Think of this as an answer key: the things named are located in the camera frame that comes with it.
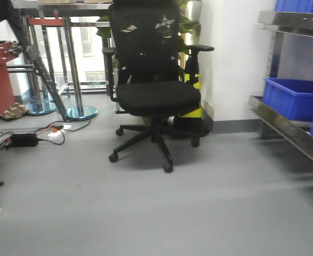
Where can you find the black yellow traffic cone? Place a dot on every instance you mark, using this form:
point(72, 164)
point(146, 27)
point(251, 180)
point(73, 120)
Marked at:
point(193, 121)

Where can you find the black mesh office chair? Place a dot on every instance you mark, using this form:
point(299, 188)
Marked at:
point(158, 97)

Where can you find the white power strip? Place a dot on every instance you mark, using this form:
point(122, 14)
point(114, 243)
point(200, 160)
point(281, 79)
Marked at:
point(58, 131)

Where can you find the green potted plant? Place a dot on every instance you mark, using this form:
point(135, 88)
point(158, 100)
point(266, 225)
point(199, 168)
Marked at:
point(191, 26)

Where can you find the black power adapter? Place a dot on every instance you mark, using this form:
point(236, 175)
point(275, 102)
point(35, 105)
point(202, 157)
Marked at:
point(24, 140)

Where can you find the black tripod leg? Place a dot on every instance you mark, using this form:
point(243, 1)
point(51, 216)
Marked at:
point(31, 52)

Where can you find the stainless steel shelf rack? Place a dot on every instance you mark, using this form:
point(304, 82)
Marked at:
point(290, 57)

